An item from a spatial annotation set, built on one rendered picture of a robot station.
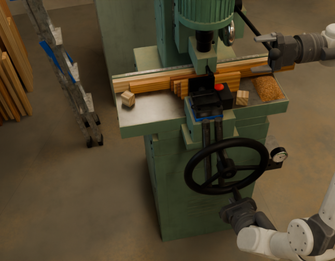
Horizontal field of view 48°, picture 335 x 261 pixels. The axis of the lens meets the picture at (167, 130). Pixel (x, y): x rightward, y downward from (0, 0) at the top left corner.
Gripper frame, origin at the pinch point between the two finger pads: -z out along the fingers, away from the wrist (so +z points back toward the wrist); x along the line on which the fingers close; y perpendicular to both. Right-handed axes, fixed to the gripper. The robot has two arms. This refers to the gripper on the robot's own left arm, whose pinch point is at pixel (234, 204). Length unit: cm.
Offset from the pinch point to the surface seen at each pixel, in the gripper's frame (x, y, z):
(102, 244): -63, -32, -62
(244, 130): 15.3, 15.5, -18.3
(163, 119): -11.3, 33.1, -12.6
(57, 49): -45, 64, -85
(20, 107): -94, 36, -149
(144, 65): -9, 46, -55
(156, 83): -8, 43, -24
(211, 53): 12, 47, -17
